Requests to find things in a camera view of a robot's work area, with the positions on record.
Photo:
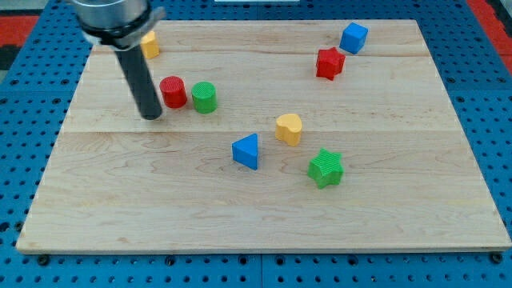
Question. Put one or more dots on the yellow block behind arm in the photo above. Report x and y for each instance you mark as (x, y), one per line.
(149, 45)

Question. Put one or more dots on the green star block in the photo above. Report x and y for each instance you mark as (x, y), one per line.
(326, 168)

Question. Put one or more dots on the wooden board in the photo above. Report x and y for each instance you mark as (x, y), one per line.
(117, 184)

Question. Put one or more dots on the green cylinder block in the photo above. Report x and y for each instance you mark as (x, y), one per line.
(204, 96)

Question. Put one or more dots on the red cylinder block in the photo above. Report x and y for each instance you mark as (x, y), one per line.
(173, 92)

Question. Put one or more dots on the yellow heart block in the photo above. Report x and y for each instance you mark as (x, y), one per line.
(288, 129)

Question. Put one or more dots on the blue cube block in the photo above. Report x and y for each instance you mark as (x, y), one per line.
(353, 38)

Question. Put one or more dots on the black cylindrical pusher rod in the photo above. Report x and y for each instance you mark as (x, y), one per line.
(138, 77)

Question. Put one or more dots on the blue triangle block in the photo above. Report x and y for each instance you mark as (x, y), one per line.
(245, 151)

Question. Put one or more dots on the red star block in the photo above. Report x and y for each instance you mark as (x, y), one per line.
(330, 63)

